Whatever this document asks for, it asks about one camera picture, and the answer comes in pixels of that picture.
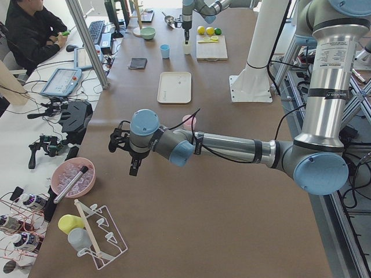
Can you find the blue teach pendant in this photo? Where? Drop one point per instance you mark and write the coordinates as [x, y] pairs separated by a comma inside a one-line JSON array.
[[62, 82]]

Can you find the wooden cutting board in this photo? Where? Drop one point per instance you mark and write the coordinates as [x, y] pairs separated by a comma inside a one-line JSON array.
[[211, 51]]

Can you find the blue cup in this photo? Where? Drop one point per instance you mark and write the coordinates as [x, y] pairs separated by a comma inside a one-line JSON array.
[[165, 51]]

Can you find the white wire cup rack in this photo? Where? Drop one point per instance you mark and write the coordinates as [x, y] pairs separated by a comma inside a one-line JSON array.
[[107, 242]]

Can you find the grey cup on rack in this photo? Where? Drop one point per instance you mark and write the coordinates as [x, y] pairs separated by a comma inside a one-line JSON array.
[[79, 239]]

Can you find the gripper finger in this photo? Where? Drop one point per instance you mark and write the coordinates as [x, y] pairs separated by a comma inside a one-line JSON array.
[[134, 169], [186, 40]]

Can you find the grey folded cloth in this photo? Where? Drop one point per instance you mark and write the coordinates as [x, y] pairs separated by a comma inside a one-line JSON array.
[[137, 63]]

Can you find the green lime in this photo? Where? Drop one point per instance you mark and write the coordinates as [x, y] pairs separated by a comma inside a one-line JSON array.
[[217, 31]]

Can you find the black monitor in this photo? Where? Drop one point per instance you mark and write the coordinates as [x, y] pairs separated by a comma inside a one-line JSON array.
[[110, 6]]

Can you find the pink cup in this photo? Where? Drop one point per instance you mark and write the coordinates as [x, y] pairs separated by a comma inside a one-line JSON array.
[[189, 122]]

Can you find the whole lemon upper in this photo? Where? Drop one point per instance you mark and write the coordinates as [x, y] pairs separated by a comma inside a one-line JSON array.
[[201, 30]]

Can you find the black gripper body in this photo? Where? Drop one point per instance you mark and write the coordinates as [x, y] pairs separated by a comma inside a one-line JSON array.
[[186, 25], [135, 156]]

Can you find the steel muddler black tip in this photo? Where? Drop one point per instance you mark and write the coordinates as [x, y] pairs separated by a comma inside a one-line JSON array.
[[69, 186]]

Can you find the whole lemon lower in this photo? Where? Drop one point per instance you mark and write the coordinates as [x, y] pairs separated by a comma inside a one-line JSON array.
[[210, 31]]

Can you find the wooden cup stand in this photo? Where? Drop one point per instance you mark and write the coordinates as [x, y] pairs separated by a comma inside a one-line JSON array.
[[137, 30]]

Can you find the seated person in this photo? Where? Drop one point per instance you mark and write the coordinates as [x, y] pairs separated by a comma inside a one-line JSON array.
[[34, 33]]

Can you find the black keyboard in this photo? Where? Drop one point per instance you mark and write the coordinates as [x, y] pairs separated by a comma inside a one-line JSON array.
[[96, 29]]

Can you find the aluminium frame post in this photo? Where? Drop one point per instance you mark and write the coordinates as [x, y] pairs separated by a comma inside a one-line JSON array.
[[77, 15]]

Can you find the whole lemon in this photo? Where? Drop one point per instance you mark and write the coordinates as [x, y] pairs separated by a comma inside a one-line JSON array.
[[210, 31], [201, 30]]

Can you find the cream rabbit tray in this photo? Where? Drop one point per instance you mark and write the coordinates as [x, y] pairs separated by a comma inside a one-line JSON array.
[[174, 88]]

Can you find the green bowl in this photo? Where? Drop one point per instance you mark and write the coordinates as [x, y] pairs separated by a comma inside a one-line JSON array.
[[148, 33]]

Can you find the yellow plastic knife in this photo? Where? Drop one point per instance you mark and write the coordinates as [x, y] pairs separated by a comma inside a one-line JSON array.
[[207, 42]]

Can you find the cream yellow cup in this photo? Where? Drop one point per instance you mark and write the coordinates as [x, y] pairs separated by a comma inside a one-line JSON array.
[[187, 47]]

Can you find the steel ice scoop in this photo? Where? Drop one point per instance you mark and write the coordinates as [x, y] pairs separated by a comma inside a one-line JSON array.
[[169, 20]]

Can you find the yellow cup on rack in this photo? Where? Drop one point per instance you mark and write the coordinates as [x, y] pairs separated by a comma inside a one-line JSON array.
[[69, 222]]

